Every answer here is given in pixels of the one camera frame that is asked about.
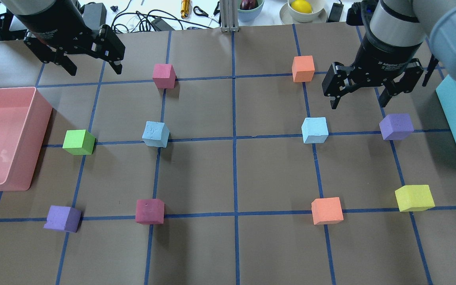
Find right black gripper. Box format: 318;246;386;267
322;38;424;110

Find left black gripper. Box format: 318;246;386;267
24;0;125;76

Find light blue block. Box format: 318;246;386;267
302;117;329;144
141;121;171;148

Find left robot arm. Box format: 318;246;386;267
3;0;125;76

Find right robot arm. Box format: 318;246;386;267
322;0;456;109

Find purple block right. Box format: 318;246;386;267
379;113;415;141

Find purple block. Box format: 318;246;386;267
379;113;415;141
43;205;82;233

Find orange block top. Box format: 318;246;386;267
292;55;315;83

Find orange block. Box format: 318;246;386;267
311;197;344;225
292;55;315;83

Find pink block top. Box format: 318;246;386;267
152;64;176;89

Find green block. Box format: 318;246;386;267
62;129;96;156

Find black power adapter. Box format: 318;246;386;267
326;2;344;22

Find pink plastic tray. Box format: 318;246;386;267
0;87;52;191

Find bowl with yellow lemon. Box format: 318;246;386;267
280;0;327;24

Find yellow block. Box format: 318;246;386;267
395;185;436;212

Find gold metal cylinder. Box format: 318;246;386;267
180;0;190;19

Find orange block bottom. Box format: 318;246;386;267
311;197;344;225

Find black scissors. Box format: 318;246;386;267
192;5;220;18

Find blue bowl with fruit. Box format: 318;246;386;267
237;0;265;22

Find purple block left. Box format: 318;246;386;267
43;205;82;233

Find dark pink block bottom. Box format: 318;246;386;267
135;198;165;225

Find aluminium frame post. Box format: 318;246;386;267
219;0;239;32

